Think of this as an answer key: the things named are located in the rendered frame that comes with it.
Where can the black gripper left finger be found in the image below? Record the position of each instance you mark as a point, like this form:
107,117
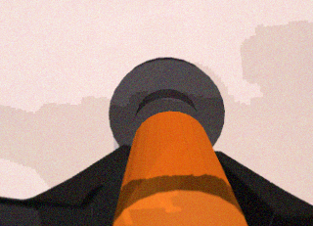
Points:
89,198

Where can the orange cylinder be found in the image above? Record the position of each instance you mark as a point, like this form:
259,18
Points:
173,178

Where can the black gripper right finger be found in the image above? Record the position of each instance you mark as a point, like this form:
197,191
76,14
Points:
261,201

